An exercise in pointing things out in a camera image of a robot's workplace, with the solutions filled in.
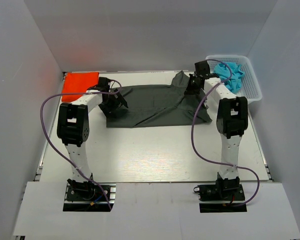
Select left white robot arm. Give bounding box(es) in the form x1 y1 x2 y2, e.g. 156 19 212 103
56 77 128 182

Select crumpled light blue t-shirt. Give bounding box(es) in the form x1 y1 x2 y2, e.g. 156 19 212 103
213 62 245 94

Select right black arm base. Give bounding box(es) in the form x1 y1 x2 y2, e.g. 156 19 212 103
193 184 247 213

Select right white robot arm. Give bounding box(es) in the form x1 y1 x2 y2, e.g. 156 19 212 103
185 60 248 181

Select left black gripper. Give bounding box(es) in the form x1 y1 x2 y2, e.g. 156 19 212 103
98 89 127 118

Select folded orange t-shirt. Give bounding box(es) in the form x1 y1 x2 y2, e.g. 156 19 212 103
62 72 99 93

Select white plastic basket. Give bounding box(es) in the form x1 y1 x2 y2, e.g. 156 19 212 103
206 54 263 104

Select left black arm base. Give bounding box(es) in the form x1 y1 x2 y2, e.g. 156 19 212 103
62 182 111 213

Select dark grey t-shirt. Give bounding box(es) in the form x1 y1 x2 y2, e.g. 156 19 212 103
106 71 205 128

